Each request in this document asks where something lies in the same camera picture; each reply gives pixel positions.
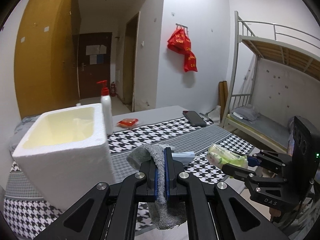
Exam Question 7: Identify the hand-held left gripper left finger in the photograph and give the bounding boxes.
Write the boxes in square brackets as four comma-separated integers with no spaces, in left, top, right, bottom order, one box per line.
[32,160,159,240]

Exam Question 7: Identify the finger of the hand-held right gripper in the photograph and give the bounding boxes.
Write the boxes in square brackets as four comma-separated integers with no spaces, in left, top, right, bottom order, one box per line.
[221,163,285,183]
[247,149,293,171]

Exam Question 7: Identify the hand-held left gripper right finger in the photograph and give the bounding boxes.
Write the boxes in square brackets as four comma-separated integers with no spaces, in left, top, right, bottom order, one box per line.
[165,148,288,240]

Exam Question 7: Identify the green wet wipes packet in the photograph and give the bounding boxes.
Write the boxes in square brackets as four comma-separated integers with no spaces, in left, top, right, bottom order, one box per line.
[206,143,248,169]

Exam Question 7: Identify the blue face mask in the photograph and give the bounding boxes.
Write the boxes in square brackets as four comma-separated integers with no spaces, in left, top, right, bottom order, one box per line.
[160,144,195,165]

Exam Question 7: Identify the grey sock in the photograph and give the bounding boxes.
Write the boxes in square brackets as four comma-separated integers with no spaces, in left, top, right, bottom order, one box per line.
[126,144,187,230]

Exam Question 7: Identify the white foam box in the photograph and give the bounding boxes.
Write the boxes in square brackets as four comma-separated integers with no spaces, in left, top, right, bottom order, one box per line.
[11,103,116,212]

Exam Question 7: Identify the person's right forearm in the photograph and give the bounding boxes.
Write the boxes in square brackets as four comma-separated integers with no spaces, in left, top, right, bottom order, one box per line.
[276,200,320,233]

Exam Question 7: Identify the person's right hand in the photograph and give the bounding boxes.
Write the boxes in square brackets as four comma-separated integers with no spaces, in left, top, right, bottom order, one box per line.
[270,206,283,223]

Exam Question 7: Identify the houndstooth patterned cloth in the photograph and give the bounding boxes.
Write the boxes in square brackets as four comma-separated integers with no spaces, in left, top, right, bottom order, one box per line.
[3,115,262,233]

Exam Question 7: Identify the grey pillow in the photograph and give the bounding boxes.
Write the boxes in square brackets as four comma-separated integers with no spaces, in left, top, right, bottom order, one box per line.
[231,106,260,122]

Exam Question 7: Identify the white plastic bag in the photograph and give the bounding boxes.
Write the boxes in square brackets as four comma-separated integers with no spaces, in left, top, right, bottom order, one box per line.
[200,105,222,123]

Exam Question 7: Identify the red snack packet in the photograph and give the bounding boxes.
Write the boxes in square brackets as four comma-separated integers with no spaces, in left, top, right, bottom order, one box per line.
[117,118,140,129]

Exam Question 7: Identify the grey table cover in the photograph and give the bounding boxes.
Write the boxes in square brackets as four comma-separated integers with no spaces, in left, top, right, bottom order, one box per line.
[10,105,250,240]

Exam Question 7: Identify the black smartphone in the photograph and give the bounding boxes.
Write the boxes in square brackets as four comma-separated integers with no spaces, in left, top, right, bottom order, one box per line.
[182,110,207,127]

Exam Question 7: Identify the leaning wooden boards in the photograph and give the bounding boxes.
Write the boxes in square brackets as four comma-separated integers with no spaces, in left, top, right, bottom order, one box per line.
[219,81,228,120]

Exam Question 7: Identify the white lotion pump bottle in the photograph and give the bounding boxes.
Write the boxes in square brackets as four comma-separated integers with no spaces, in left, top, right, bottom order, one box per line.
[97,80,114,135]

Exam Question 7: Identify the metal bunk bed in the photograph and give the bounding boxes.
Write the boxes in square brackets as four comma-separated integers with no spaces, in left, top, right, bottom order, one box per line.
[220,10,320,155]

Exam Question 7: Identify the wooden side door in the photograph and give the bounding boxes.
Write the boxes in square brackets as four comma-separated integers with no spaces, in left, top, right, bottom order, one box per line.
[122,12,140,112]

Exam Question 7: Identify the dark brown door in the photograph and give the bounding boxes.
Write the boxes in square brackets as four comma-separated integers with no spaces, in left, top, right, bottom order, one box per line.
[79,32,112,99]

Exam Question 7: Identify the red shopping bag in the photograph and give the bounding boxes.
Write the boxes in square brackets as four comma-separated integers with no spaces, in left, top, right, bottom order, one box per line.
[184,51,198,73]
[167,29,192,53]

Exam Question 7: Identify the wooden wardrobe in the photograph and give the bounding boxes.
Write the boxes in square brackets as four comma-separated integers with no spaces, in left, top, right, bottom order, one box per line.
[14,0,82,120]

